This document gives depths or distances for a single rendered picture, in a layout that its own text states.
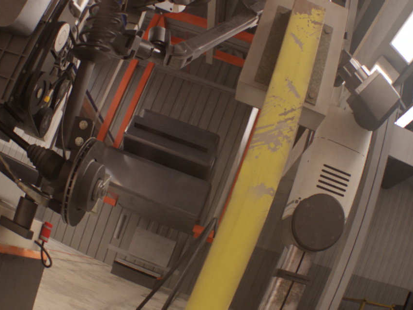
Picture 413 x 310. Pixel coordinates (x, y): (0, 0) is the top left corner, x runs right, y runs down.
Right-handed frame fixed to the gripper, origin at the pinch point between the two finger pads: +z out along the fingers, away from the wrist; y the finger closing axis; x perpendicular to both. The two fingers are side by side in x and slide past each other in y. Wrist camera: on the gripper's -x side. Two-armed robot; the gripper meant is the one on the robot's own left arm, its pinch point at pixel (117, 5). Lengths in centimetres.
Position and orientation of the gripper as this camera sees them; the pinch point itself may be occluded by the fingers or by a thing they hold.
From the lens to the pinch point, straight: 162.2
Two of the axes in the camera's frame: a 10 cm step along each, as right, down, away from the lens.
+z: -7.3, -0.4, 6.8
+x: -6.7, -1.4, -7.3
